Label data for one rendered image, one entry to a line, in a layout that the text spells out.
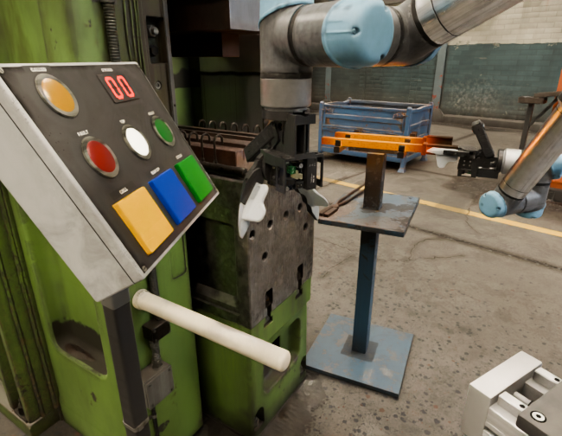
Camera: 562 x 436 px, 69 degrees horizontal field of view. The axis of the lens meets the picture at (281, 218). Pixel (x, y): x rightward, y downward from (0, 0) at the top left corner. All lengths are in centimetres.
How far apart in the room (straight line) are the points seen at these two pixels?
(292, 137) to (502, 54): 820
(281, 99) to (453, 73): 844
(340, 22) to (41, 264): 114
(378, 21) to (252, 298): 85
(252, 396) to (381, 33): 116
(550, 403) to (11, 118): 70
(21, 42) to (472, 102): 822
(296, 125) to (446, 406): 138
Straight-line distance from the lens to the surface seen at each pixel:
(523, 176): 123
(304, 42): 54
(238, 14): 108
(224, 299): 127
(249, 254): 111
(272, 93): 59
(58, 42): 99
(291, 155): 59
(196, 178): 73
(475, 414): 70
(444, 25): 59
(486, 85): 878
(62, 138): 54
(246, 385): 140
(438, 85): 906
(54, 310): 149
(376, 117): 493
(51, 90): 57
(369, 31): 51
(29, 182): 54
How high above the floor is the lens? 120
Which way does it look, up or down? 21 degrees down
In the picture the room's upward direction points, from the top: straight up
